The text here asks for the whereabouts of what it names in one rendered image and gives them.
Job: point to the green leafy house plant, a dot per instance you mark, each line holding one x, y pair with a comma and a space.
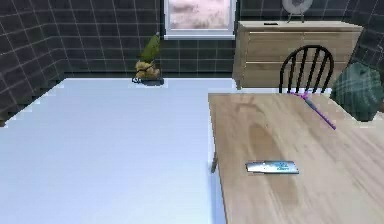
148, 60

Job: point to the light wooden chest of drawers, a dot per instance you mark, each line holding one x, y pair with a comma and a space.
266, 50

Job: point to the white framed window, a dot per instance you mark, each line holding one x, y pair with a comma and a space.
199, 15

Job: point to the light wooden table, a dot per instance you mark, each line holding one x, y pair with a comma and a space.
300, 143

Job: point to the small black remote control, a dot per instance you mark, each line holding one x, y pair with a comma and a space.
270, 23

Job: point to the black spindle-back chair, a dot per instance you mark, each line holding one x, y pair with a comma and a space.
306, 68

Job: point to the purple thin stick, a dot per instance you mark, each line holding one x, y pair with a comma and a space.
316, 110

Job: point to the grey round desk fan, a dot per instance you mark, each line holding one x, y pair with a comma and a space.
296, 6

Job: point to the green plaid cushion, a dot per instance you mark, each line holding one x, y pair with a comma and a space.
358, 90

